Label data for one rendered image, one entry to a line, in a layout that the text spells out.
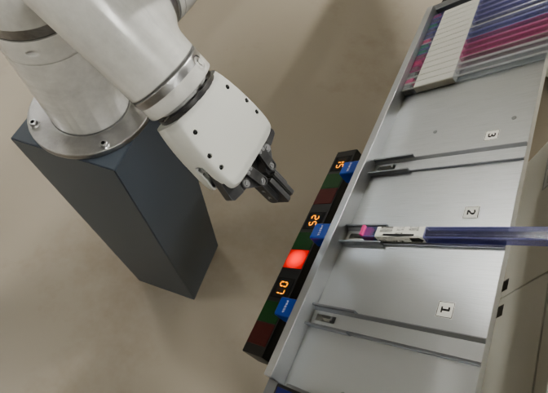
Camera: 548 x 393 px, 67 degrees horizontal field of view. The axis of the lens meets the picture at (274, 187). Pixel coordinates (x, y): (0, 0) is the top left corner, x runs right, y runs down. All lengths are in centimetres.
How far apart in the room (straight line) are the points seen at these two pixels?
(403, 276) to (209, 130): 25
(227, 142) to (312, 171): 100
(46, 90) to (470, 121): 54
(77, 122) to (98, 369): 80
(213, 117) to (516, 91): 36
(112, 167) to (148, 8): 30
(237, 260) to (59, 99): 81
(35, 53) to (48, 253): 96
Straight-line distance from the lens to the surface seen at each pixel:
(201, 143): 43
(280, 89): 166
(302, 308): 49
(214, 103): 44
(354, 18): 200
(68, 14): 41
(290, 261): 59
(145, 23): 41
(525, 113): 55
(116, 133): 67
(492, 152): 53
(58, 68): 59
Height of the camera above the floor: 121
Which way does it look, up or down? 60 degrees down
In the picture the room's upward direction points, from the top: straight up
